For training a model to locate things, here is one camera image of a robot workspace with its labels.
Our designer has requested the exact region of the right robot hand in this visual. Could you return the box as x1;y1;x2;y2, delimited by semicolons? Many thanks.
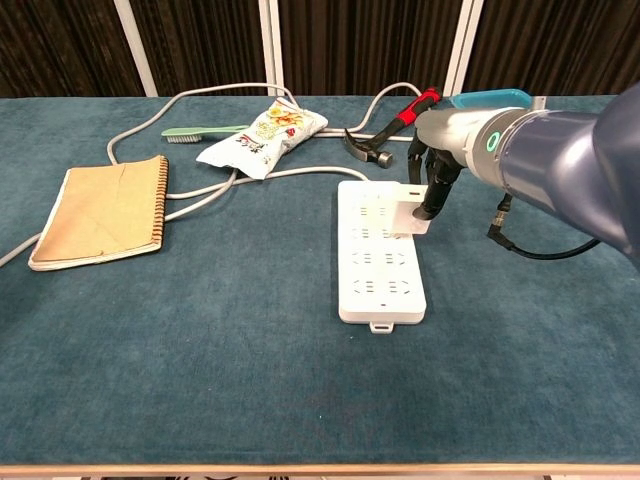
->
406;107;482;223

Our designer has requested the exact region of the white charger adapter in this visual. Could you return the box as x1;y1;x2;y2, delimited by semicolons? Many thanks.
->
389;184;430;236

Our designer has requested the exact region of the grey power strip cable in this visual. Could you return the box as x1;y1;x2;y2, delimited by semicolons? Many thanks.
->
0;83;436;269

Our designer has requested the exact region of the white power strip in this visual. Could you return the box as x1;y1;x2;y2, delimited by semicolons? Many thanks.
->
337;180;428;334

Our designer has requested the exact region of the blue plastic container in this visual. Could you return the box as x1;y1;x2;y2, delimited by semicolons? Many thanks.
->
448;88;546;111

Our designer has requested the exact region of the red black claw hammer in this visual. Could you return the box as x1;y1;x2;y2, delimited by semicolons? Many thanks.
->
343;87;444;170

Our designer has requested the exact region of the dark slatted partition panel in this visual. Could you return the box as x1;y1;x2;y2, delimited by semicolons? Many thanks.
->
277;0;464;96
464;0;640;96
0;0;146;99
130;0;269;97

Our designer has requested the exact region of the white snack bag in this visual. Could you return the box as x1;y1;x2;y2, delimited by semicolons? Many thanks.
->
195;97;330;180

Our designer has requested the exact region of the green brush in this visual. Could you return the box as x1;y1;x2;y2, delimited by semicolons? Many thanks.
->
160;124;250;145

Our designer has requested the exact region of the teal table cloth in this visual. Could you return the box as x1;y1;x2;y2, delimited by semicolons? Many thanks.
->
0;94;640;466

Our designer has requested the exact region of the brown spiral notebook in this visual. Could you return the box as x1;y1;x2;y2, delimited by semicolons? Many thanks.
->
28;154;170;272

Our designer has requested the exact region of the white partition post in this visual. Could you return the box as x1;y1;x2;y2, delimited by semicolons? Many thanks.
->
113;0;159;98
443;0;485;96
257;0;285;97

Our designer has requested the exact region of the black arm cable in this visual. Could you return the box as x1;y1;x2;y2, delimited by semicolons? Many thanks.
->
488;192;601;260

